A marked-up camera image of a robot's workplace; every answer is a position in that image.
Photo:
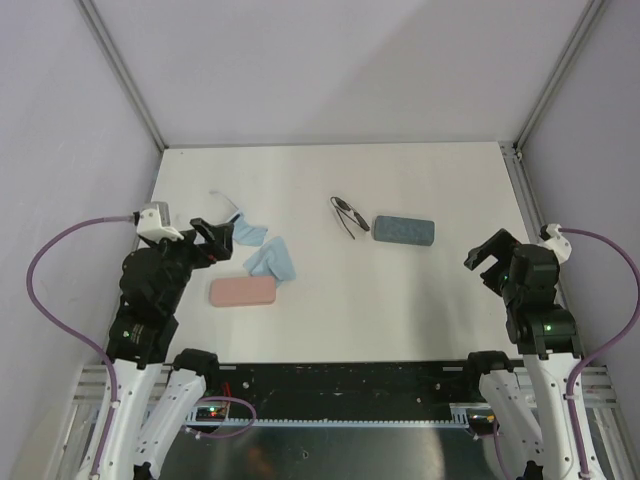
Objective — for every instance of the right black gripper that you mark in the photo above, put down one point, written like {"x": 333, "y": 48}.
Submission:
{"x": 501, "y": 245}

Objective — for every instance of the aluminium front rail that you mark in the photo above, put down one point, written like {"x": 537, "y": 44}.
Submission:
{"x": 93, "y": 381}

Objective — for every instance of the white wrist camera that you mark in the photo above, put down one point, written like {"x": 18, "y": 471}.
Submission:
{"x": 552, "y": 238}
{"x": 153, "y": 223}

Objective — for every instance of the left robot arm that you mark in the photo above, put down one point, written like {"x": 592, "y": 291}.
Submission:
{"x": 132, "y": 440}

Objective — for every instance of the light blue cleaning cloth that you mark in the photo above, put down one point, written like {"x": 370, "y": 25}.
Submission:
{"x": 272, "y": 259}

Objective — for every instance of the black frame sunglasses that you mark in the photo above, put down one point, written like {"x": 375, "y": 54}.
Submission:
{"x": 346, "y": 212}

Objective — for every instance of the grey slotted cable duct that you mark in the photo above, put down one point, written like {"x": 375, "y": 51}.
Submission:
{"x": 343, "y": 415}

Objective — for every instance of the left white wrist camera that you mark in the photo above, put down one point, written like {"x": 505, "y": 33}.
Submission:
{"x": 153, "y": 223}

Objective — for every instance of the pink glasses case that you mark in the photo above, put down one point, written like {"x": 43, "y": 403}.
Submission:
{"x": 242, "y": 291}

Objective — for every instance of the aluminium frame post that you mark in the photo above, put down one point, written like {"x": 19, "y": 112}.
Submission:
{"x": 100, "y": 32}
{"x": 578, "y": 37}

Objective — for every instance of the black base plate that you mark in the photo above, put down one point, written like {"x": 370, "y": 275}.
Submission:
{"x": 266, "y": 385}

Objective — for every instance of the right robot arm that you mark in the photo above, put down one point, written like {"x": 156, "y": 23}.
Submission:
{"x": 549, "y": 439}

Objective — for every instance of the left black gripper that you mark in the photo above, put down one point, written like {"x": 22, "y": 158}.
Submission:
{"x": 219, "y": 248}

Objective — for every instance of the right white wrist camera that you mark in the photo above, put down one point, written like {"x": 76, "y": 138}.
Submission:
{"x": 552, "y": 238}

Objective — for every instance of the white frame sunglasses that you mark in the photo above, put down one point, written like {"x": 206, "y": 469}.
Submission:
{"x": 222, "y": 208}

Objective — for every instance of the left aluminium frame post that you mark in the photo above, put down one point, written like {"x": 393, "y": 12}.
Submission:
{"x": 100, "y": 32}

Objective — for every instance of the right aluminium frame post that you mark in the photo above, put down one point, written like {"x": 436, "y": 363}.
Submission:
{"x": 578, "y": 37}

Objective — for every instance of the blue glasses case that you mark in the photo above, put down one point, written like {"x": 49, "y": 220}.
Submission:
{"x": 405, "y": 231}

